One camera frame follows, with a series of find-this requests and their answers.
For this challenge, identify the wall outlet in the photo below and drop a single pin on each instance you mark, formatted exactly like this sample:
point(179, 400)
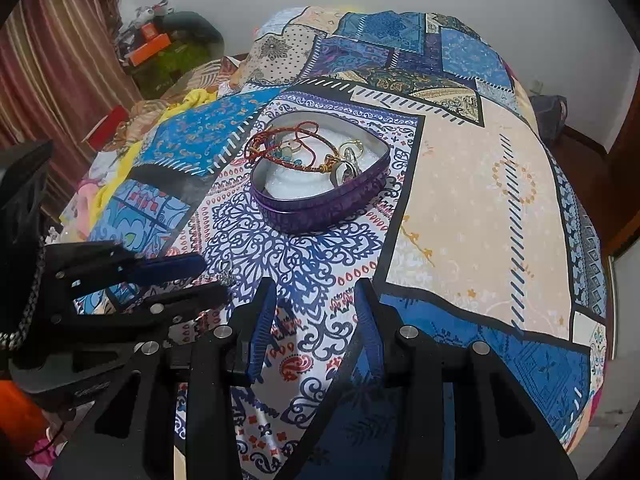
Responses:
point(537, 85)

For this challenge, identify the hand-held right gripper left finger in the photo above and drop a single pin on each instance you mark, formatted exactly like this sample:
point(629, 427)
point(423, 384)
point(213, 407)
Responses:
point(260, 330)

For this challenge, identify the pile of assorted clutter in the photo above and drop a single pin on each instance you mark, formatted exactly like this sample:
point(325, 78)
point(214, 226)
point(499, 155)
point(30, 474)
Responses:
point(145, 17)

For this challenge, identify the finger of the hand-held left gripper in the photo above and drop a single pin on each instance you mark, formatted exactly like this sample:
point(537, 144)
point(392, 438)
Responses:
point(200, 296)
point(170, 264)

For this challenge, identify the dark bag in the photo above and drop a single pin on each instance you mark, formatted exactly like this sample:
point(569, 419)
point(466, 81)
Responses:
point(550, 110)

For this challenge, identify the silver bangle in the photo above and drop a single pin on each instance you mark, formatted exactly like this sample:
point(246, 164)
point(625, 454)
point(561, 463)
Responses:
point(342, 175)

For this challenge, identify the red white box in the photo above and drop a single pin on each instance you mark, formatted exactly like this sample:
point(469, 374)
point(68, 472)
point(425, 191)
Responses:
point(106, 126)

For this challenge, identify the brown striped quilt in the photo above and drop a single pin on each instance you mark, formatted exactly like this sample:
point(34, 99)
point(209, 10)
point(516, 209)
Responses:
point(150, 110)

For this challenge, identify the purple heart-shaped tin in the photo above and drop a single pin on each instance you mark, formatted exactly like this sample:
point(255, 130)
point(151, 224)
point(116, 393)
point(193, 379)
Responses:
point(320, 210)

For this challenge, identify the orange box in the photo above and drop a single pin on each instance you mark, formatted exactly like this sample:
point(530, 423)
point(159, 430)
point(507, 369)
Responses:
point(149, 47)

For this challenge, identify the wooden wardrobe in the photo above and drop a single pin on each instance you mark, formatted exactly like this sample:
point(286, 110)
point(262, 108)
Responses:
point(625, 200)

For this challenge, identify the brown striped curtain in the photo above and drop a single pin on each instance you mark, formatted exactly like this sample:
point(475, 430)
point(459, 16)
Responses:
point(55, 75)

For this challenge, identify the green covered cabinet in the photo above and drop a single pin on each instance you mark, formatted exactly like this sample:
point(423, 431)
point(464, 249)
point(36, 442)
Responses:
point(165, 67)

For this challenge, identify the patchwork patterned blanket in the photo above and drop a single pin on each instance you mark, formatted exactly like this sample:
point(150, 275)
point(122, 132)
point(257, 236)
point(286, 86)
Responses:
point(450, 185)

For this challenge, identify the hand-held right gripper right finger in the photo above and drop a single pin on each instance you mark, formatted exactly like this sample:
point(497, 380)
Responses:
point(367, 330)

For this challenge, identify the person's left forearm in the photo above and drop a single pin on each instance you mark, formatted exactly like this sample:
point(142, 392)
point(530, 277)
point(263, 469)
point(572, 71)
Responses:
point(20, 417)

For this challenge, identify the yellow cartoon blanket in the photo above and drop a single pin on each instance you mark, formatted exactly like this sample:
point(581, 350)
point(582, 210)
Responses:
point(192, 100)

